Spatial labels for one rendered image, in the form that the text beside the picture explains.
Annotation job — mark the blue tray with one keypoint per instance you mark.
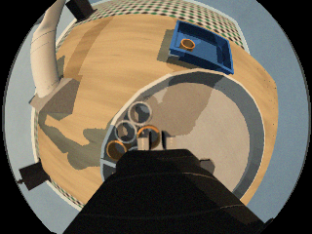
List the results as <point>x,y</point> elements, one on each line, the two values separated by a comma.
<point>211,50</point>

